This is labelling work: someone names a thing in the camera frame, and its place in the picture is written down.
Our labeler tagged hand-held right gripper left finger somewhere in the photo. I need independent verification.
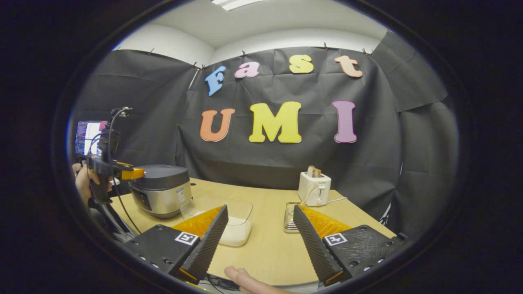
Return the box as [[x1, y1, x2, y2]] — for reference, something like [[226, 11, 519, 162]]
[[123, 204, 229, 285]]

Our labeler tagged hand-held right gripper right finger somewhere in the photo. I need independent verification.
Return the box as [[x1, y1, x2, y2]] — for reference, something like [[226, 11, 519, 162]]
[[293, 204, 409, 287]]

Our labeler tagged silver black rice cooker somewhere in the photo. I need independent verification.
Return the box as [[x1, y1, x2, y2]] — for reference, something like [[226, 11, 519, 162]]
[[129, 165, 192, 220]]

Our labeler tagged wire chopstick holder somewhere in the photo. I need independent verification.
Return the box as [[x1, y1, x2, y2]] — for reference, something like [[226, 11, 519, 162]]
[[284, 202, 303, 234]]

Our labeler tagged computer monitor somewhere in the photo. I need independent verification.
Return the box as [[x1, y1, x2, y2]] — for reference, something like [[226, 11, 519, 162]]
[[74, 120, 109, 156]]

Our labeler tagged clear plastic container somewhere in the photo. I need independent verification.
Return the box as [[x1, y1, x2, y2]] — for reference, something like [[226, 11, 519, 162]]
[[180, 195, 254, 247]]

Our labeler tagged white toaster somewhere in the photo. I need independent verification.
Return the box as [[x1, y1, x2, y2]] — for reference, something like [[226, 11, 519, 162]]
[[298, 171, 332, 207]]

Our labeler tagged black backdrop cloth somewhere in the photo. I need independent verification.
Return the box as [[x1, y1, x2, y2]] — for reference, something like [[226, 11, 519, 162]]
[[67, 31, 460, 241]]

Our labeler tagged ceiling light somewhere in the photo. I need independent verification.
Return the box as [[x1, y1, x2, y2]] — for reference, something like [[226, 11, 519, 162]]
[[210, 0, 266, 11]]

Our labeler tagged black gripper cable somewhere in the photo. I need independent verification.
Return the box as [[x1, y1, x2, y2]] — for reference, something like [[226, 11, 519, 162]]
[[105, 107, 143, 236]]

